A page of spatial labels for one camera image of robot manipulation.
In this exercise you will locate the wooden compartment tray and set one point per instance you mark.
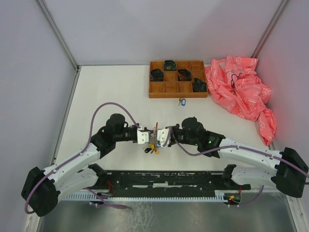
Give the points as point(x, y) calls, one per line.
point(177, 79)

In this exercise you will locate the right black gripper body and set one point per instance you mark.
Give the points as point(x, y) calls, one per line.
point(178, 135)

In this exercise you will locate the black item compartment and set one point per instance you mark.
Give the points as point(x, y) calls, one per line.
point(184, 75)
point(170, 65)
point(156, 75)
point(199, 85)

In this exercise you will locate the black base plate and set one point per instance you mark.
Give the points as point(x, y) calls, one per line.
point(165, 183)

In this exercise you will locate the pink plastic bag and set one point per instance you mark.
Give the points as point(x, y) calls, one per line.
point(234, 84)

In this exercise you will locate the black item middle compartment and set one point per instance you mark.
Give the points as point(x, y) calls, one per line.
point(184, 75)

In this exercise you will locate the black item left compartment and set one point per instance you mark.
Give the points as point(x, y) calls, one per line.
point(156, 75)

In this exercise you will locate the key with blue tag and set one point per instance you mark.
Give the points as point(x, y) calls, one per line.
point(182, 101)

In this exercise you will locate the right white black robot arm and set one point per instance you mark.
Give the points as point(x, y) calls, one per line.
point(284, 170)

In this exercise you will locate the black item top compartment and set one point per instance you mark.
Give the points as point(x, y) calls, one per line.
point(170, 65)

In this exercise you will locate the keyring bunch with red opener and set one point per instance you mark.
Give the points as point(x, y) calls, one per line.
point(153, 143)

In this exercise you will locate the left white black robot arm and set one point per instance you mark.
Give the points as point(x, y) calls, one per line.
point(44, 188)

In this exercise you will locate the white slotted cable duct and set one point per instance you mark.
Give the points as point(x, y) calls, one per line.
point(213, 196)

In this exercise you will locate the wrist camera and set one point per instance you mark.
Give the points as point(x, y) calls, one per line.
point(163, 138)
point(143, 136)

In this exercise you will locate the aluminium frame rail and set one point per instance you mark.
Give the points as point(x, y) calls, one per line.
point(58, 35)

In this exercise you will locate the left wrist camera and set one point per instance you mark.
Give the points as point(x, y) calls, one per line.
point(143, 136)

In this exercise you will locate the black item right compartment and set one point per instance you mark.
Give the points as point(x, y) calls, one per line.
point(199, 85)

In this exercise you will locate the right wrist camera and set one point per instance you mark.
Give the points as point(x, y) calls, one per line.
point(163, 138)

